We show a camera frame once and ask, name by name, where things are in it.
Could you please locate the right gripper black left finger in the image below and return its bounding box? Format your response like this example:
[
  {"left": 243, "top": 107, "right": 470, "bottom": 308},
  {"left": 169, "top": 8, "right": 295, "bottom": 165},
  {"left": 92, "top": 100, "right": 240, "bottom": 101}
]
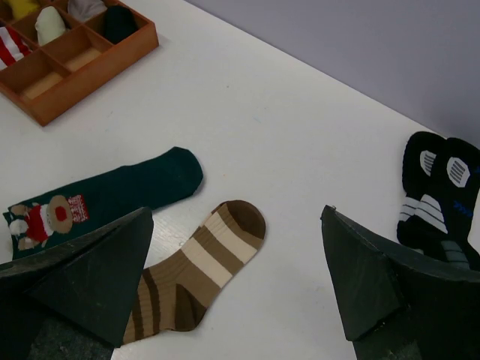
[{"left": 1, "top": 208, "right": 154, "bottom": 359}]

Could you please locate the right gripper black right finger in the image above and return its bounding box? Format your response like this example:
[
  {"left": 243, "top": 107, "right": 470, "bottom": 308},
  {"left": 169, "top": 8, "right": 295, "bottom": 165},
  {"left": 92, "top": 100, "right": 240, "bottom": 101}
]
[{"left": 321, "top": 205, "right": 479, "bottom": 360}]

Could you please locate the brown striped sock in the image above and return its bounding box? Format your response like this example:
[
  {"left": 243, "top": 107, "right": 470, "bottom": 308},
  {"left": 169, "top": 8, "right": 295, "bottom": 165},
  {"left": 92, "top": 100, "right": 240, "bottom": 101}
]
[{"left": 122, "top": 199, "right": 266, "bottom": 344}]

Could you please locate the dark green reindeer sock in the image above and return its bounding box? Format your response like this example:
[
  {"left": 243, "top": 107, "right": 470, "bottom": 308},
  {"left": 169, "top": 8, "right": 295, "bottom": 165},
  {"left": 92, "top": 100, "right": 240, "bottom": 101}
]
[{"left": 3, "top": 147, "right": 203, "bottom": 260}]

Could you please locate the black sports sock, left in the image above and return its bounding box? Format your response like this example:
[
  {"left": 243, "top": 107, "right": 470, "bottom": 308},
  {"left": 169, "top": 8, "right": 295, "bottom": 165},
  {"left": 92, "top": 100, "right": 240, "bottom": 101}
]
[{"left": 396, "top": 130, "right": 451, "bottom": 260}]

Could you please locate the black sports sock, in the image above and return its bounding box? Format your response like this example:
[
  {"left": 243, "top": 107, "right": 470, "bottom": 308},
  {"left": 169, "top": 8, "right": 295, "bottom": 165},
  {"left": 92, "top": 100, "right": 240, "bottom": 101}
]
[
  {"left": 396, "top": 130, "right": 451, "bottom": 260},
  {"left": 430, "top": 138, "right": 479, "bottom": 271}
]

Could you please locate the black sports sock, right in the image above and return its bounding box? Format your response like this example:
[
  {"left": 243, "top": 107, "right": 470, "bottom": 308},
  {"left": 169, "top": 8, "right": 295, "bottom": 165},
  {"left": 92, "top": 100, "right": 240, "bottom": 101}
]
[{"left": 430, "top": 138, "right": 479, "bottom": 271}]

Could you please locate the wooden compartment tray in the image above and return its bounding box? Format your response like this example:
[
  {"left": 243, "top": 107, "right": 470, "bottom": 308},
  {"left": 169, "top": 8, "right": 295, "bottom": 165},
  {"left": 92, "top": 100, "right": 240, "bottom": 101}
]
[{"left": 1, "top": 1, "right": 159, "bottom": 126}]

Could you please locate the rolled red white striped sock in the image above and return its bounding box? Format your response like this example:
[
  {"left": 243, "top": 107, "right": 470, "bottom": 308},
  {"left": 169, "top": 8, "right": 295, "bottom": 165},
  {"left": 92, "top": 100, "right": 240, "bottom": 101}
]
[{"left": 0, "top": 26, "right": 32, "bottom": 70}]

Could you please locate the rolled cream sock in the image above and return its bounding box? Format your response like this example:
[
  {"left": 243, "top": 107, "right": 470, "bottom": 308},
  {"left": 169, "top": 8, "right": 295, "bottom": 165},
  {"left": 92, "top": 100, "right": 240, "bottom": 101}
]
[{"left": 35, "top": 6, "right": 67, "bottom": 46}]

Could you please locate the rolled black sock, top row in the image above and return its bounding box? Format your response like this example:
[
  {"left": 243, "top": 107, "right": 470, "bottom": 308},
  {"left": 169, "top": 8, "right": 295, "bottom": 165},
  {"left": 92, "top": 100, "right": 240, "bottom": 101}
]
[{"left": 104, "top": 5, "right": 138, "bottom": 44}]

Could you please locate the rolled light grey sock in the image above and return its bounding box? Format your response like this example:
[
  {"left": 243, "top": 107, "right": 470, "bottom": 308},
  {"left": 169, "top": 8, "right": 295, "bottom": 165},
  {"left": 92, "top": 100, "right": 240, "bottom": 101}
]
[{"left": 67, "top": 0, "right": 107, "bottom": 22}]

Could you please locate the rolled yellow sock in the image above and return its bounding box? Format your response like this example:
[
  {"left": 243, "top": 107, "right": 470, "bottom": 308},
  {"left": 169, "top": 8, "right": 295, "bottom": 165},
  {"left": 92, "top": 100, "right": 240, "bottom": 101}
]
[{"left": 4, "top": 0, "right": 40, "bottom": 20}]

